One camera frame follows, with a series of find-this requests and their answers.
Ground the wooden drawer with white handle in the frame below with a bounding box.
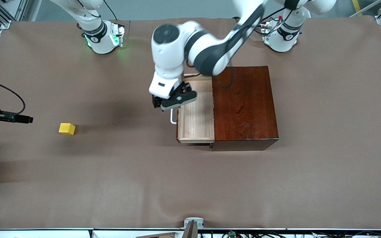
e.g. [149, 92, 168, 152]
[170, 73, 215, 144]

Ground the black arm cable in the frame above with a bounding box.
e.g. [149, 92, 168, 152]
[183, 64, 234, 88]
[0, 83, 26, 115]

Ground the brown table cover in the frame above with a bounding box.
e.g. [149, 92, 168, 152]
[0, 17, 381, 230]

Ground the black right base cable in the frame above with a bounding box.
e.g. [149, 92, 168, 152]
[103, 0, 118, 21]

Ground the dark wooden cabinet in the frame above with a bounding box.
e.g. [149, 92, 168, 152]
[210, 66, 279, 151]

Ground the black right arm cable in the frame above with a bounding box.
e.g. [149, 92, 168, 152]
[0, 83, 26, 115]

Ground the yellow block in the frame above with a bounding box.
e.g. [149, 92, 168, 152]
[59, 123, 76, 136]

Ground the brown cardboard piece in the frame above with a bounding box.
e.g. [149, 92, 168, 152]
[136, 232, 178, 238]

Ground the thin grey metal bar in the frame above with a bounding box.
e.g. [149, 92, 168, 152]
[349, 0, 381, 18]

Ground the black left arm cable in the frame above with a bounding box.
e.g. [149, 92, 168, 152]
[183, 64, 234, 88]

